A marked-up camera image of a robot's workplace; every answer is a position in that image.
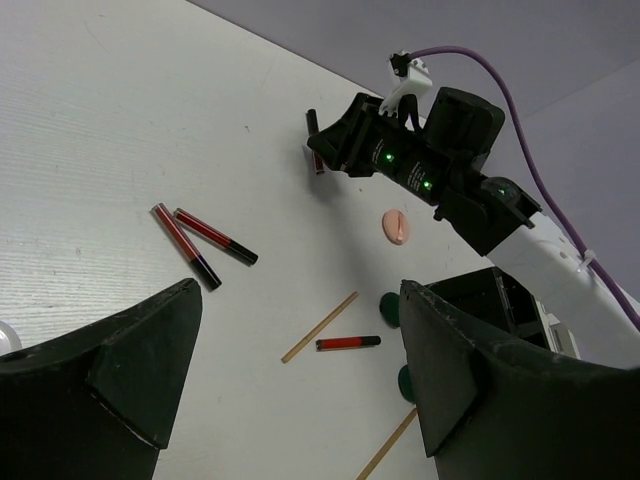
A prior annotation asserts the wooden stick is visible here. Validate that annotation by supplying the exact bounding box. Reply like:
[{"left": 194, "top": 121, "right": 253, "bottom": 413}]
[
  {"left": 356, "top": 408, "right": 417, "bottom": 480},
  {"left": 280, "top": 292, "right": 359, "bottom": 364}
]

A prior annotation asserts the lower green round compact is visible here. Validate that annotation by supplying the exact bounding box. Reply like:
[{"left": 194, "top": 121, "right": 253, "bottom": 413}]
[{"left": 397, "top": 364, "right": 415, "bottom": 404}]

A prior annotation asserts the red black lip gloss tube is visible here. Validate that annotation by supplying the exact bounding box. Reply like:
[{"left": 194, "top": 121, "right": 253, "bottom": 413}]
[{"left": 173, "top": 208, "right": 259, "bottom": 266}]

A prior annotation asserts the upper green round compact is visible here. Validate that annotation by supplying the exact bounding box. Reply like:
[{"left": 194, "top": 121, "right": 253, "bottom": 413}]
[{"left": 379, "top": 292, "right": 400, "bottom": 329}]

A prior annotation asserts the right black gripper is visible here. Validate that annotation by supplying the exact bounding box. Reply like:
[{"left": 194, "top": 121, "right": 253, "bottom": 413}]
[{"left": 306, "top": 92, "right": 461, "bottom": 207}]

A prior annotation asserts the dark red lip gloss tube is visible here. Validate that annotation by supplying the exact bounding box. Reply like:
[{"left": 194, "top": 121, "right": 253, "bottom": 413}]
[{"left": 305, "top": 109, "right": 325, "bottom": 175}]

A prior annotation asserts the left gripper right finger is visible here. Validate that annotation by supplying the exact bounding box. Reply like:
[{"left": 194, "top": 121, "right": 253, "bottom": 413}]
[{"left": 399, "top": 280, "right": 639, "bottom": 479}]

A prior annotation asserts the white slotted organizer box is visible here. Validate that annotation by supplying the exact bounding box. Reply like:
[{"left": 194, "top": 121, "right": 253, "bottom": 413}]
[{"left": 535, "top": 300, "right": 581, "bottom": 360}]

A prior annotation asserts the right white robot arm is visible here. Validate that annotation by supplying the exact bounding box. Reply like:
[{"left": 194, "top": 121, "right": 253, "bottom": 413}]
[{"left": 307, "top": 87, "right": 639, "bottom": 368}]

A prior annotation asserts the red lip gloss blue cap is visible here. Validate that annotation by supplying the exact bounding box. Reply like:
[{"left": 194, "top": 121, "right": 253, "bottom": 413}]
[{"left": 315, "top": 335, "right": 382, "bottom": 352}]

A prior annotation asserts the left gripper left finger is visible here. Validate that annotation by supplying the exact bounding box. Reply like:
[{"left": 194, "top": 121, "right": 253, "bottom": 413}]
[{"left": 1, "top": 278, "right": 203, "bottom": 479}]

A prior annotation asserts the green round compact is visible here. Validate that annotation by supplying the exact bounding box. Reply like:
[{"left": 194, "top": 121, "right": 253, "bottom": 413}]
[
  {"left": 379, "top": 292, "right": 400, "bottom": 329},
  {"left": 397, "top": 364, "right": 415, "bottom": 404}
]

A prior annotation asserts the pink powder puff with ribbon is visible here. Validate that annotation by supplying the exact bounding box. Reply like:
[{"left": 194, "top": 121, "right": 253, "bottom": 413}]
[{"left": 381, "top": 209, "right": 410, "bottom": 245}]

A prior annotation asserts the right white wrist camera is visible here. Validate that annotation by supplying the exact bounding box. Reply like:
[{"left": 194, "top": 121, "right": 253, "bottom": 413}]
[{"left": 379, "top": 51, "right": 433, "bottom": 117}]

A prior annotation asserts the black slotted organizer box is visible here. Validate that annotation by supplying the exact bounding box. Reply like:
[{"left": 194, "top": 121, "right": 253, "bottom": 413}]
[{"left": 428, "top": 267, "right": 550, "bottom": 350}]

